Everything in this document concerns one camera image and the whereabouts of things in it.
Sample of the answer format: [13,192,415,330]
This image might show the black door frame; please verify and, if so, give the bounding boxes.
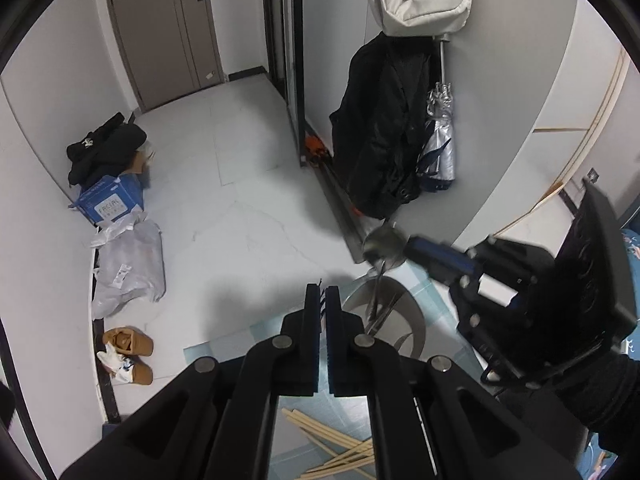
[260,0,312,168]

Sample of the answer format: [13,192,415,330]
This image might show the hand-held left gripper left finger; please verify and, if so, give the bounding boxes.
[60,284,322,480]

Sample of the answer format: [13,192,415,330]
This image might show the white utensil holder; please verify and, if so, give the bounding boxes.
[344,275,427,361]

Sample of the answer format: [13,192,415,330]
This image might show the metal spoon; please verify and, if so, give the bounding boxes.
[361,223,408,333]

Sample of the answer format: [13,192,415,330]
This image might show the grey-brown door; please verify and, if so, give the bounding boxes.
[102,0,226,113]

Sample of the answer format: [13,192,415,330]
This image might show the white plastic bag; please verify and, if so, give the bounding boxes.
[89,212,166,319]

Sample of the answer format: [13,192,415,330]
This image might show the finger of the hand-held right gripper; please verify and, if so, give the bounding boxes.
[414,256,471,289]
[405,234,477,268]

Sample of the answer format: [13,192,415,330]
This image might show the blue plaid tablecloth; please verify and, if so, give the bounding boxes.
[184,265,506,480]

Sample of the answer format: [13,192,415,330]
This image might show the brown shoe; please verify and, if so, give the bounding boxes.
[102,327,155,357]
[107,355,154,386]

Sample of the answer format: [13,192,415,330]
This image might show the white sock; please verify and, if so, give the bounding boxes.
[96,347,135,382]

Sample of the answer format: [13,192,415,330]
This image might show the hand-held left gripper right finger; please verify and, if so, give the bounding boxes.
[326,285,582,480]

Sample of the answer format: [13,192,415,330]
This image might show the bunch of wooden chopsticks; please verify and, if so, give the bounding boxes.
[281,407,375,480]

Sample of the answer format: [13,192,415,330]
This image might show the blue cardboard box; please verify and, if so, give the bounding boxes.
[70,175,147,226]

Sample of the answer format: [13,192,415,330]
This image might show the black jacket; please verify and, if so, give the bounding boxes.
[328,32,441,220]

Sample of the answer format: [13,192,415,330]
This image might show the black bag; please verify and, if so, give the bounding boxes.
[67,112,149,187]

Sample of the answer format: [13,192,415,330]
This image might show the metal door track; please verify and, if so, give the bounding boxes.
[300,125,372,263]

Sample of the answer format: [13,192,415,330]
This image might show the silver umbrella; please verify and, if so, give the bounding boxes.
[417,34,459,194]

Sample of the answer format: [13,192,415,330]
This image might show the brown cardboard piece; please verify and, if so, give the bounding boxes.
[131,147,156,174]

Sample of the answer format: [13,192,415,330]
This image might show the person's right forearm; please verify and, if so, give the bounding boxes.
[500,342,640,466]

